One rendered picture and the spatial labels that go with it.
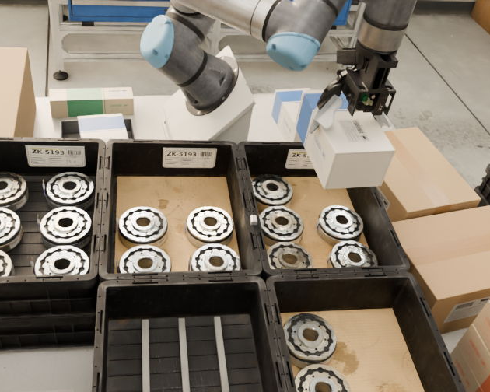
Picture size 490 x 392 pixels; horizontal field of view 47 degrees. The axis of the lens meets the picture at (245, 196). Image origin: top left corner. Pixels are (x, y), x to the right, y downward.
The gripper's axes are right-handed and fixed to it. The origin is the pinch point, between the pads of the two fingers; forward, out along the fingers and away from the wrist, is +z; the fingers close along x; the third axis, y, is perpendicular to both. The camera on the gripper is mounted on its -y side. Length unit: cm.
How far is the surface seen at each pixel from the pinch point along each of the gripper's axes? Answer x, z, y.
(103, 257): -47, 18, 13
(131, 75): -25, 112, -195
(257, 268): -19.4, 17.7, 18.5
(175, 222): -31.3, 27.9, -4.0
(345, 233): 5.2, 24.8, 5.9
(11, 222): -65, 25, -4
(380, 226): 11.1, 20.1, 8.7
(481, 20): 240, 108, -260
